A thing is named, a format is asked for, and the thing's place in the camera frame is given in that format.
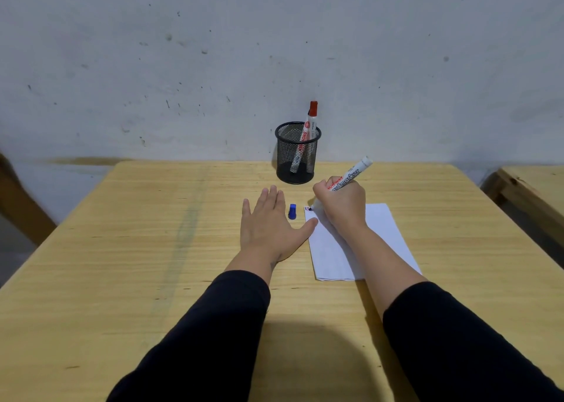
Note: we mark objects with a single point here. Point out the person's left middle finger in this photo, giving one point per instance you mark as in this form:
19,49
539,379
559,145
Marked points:
272,200

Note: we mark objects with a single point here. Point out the blue marker cap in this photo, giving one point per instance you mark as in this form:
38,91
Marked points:
292,211

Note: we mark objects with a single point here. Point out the wooden bench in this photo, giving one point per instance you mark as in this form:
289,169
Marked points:
531,199

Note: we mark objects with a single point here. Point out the wooden furniture piece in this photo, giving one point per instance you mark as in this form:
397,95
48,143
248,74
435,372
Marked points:
22,203

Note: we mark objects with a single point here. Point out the person's left thumb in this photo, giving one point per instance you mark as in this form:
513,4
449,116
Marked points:
304,231

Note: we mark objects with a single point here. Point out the person's left little finger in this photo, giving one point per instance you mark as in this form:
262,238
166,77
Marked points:
246,210

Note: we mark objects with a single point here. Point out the white paper sheet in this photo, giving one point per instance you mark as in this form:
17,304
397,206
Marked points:
348,247

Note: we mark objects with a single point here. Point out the wooden table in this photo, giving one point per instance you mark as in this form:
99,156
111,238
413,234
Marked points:
132,260

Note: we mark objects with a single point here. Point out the black mesh pen holder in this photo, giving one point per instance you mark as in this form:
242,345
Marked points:
297,157

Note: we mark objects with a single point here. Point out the person's right hand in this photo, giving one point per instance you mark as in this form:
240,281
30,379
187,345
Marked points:
346,203

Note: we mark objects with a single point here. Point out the person's left forearm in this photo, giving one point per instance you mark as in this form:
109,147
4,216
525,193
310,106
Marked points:
207,327

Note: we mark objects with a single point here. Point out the white board marker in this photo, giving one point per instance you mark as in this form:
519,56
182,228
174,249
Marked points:
350,177

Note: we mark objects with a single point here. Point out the person's right fingers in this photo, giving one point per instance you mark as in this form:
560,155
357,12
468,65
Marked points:
324,192

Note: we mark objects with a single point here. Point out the person's right forearm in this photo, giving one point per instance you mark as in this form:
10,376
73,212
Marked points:
423,322

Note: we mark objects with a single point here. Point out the red capped white marker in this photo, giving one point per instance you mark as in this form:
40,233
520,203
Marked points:
305,137

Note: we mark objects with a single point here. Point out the person's left hand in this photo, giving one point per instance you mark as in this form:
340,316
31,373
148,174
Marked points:
264,230

